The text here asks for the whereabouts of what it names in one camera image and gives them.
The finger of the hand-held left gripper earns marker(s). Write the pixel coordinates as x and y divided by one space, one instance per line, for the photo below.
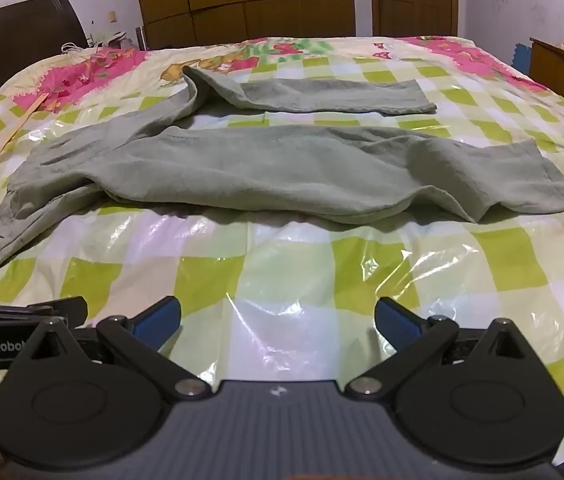
61 306

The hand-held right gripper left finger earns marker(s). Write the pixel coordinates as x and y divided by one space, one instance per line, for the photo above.
157 321

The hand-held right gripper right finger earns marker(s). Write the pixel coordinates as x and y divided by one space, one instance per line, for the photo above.
398 321

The grey-green pants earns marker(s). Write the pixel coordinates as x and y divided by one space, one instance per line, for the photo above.
262 170

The checkered printed blanket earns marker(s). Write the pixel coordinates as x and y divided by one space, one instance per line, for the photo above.
287 260

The light wooden stick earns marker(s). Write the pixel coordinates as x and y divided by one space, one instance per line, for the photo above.
16 127

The dark wooden headboard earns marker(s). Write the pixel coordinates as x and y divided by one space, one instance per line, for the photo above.
16 40

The blue foam mat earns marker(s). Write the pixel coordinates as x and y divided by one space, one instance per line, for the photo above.
523 55

